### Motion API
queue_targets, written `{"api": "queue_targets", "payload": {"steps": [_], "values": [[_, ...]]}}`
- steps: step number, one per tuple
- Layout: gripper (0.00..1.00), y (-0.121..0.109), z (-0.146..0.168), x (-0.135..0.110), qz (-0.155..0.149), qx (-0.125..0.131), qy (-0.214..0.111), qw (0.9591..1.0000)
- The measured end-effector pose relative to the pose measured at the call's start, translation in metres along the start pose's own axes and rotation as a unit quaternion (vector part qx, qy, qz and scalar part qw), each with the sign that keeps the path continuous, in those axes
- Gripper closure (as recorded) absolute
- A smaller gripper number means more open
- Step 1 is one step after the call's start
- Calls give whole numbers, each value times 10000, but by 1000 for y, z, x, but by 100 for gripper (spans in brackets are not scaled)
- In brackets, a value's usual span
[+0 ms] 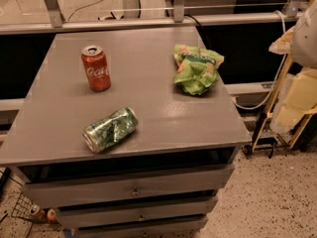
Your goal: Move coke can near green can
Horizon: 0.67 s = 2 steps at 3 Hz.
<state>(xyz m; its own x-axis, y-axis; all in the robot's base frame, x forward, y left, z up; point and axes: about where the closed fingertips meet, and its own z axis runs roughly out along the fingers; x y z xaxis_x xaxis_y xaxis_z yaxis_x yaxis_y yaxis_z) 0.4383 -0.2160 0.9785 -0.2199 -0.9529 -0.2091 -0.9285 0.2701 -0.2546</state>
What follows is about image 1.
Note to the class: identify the red Coca-Cola can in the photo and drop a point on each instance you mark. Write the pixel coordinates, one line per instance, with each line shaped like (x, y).
(96, 68)

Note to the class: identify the grey drawer cabinet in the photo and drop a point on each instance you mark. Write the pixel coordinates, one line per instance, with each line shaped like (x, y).
(162, 177)

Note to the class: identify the green soda can lying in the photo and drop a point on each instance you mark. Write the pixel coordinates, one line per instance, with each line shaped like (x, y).
(110, 130)

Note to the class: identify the wire basket on floor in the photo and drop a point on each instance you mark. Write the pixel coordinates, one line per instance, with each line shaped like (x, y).
(22, 208)

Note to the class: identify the yellow frame stand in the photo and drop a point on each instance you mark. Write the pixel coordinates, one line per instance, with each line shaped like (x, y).
(291, 103)

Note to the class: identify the grey metal railing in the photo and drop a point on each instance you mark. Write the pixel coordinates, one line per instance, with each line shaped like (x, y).
(63, 16)

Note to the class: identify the orange fruit in basket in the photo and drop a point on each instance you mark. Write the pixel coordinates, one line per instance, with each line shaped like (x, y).
(51, 216)

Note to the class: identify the green chip bag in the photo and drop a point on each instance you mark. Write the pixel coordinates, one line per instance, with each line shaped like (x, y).
(197, 68)

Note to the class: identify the can in basket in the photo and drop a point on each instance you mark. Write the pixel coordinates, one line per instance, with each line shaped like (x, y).
(37, 213)

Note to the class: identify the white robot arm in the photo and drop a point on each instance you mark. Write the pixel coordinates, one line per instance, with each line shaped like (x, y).
(300, 41)

